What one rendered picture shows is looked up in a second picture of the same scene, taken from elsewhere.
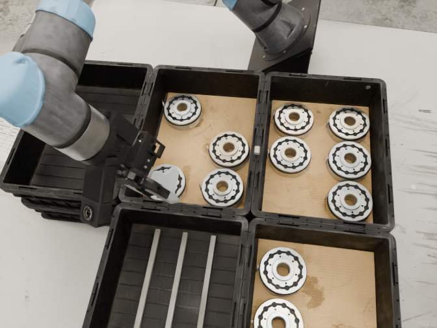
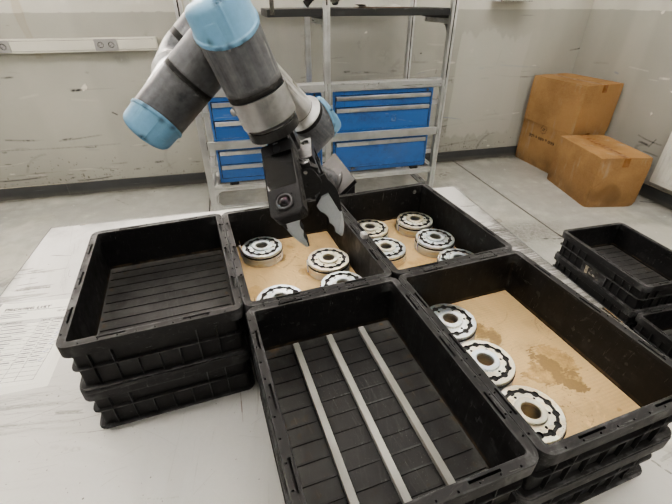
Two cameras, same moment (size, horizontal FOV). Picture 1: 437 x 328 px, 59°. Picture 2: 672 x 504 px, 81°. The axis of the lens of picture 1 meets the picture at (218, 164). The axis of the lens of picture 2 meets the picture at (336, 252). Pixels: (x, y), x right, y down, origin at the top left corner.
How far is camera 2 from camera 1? 0.56 m
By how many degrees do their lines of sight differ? 37
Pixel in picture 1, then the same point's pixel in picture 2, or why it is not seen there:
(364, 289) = (523, 315)
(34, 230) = (92, 453)
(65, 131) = (272, 68)
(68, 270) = (171, 478)
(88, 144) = (286, 99)
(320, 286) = (488, 328)
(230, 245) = (382, 330)
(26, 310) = not seen: outside the picture
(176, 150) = (272, 281)
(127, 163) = (305, 156)
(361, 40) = not seen: hidden behind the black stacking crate
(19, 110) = (242, 17)
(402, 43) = not seen: hidden behind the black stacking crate
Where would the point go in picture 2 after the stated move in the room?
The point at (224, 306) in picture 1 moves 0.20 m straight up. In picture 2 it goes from (417, 382) to (432, 292)
